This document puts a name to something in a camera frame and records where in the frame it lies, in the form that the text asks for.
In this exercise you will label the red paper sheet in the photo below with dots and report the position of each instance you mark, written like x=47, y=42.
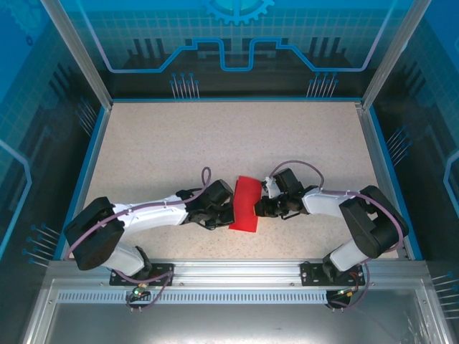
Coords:
x=245, y=200

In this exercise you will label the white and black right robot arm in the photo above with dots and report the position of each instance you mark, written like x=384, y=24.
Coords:
x=322, y=206

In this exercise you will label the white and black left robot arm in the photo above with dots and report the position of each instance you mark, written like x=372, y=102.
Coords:
x=157, y=218

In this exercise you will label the grey sheet metal shelf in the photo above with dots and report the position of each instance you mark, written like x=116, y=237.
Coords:
x=229, y=322

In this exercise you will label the aluminium mounting rail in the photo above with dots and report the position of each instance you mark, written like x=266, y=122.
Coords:
x=236, y=272

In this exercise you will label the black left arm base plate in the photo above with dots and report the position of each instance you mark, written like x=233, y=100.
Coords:
x=159, y=267

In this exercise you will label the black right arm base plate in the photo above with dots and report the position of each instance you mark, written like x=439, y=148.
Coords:
x=310, y=274

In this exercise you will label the aluminium side rail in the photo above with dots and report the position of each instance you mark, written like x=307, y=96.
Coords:
x=378, y=161

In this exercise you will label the aluminium frame post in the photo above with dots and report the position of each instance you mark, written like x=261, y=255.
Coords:
x=79, y=53
x=394, y=53

